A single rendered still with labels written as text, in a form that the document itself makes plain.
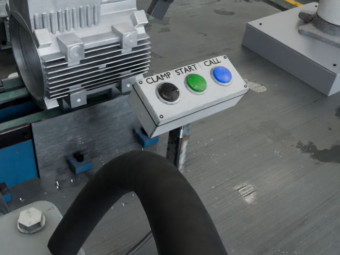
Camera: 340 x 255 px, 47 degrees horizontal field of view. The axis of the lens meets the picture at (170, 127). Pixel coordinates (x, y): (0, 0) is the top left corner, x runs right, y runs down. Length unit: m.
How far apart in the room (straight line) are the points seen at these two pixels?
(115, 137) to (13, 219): 0.56
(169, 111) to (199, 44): 0.77
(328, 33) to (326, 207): 0.61
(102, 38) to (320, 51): 0.72
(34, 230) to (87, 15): 0.47
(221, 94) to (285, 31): 0.73
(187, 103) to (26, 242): 0.34
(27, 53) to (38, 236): 0.58
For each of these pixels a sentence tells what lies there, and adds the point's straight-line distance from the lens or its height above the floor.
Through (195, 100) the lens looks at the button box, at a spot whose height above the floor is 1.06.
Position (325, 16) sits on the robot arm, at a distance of 1.27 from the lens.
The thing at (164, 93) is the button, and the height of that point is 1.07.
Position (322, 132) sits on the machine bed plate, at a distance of 1.02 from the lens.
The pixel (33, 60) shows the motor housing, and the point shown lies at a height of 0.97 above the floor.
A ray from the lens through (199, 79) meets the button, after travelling 0.56.
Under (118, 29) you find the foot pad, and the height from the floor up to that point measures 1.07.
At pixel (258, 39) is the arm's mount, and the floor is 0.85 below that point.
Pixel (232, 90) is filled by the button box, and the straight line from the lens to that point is 0.59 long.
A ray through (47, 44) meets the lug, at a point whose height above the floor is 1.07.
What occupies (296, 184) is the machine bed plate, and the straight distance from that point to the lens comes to 0.85.
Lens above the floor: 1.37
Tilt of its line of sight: 39 degrees down
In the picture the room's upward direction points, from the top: 7 degrees clockwise
